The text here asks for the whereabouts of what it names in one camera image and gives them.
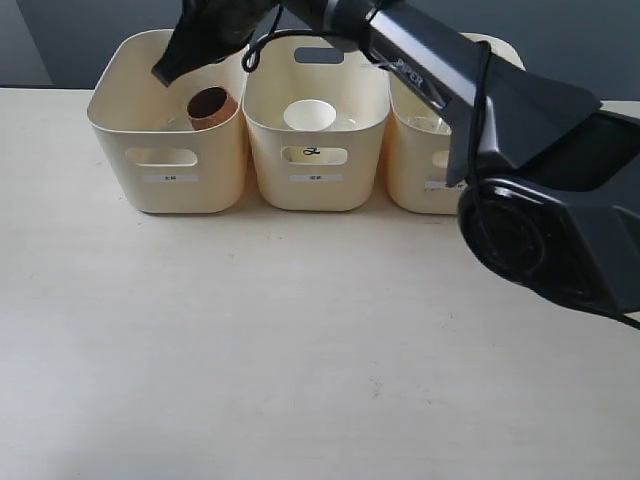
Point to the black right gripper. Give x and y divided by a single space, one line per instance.
207 33

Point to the brown wooden cup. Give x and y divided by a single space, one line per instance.
211 107

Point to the white paper cup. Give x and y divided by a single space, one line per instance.
308 115

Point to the clear plastic bottle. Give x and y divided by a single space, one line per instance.
426 125

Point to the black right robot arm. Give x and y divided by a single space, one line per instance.
550 177

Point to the cream left plastic bin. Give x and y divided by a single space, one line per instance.
162 163

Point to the cream plastic bin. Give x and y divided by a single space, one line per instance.
162 163
416 164
329 170

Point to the cream middle plastic bin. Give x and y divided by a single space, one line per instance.
329 170

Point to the cream right plastic bin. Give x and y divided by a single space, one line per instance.
416 164

